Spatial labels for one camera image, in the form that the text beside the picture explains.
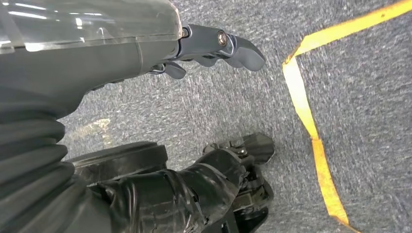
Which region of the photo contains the black robot left leg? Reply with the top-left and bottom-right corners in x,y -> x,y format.
68,133 -> 276,233

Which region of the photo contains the yellow floor tape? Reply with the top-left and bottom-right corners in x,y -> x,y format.
282,0 -> 412,233

